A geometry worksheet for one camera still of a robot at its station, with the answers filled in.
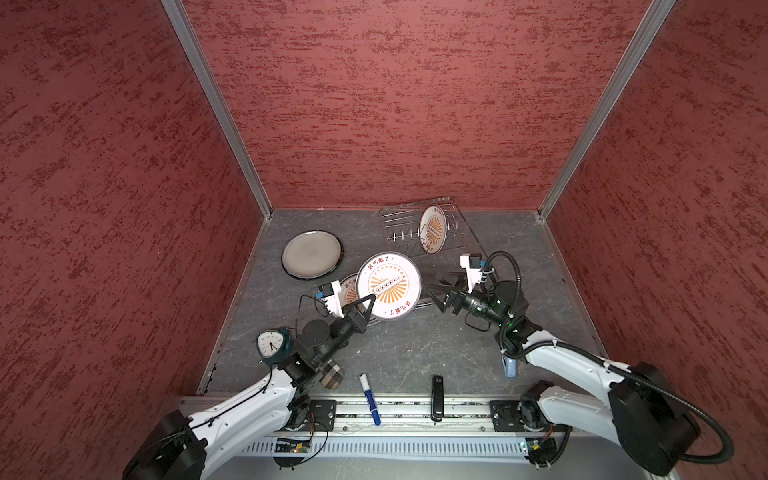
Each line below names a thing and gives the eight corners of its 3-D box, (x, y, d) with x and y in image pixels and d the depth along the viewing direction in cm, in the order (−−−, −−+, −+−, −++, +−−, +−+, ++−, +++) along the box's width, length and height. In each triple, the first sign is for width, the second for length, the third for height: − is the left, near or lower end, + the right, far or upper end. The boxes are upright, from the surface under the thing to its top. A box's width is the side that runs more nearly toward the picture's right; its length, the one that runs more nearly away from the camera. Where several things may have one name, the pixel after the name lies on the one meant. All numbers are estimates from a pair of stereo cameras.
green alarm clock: (256, 365, 84) (249, 358, 80) (265, 333, 90) (259, 326, 86) (289, 365, 84) (284, 359, 80) (296, 333, 90) (291, 326, 86)
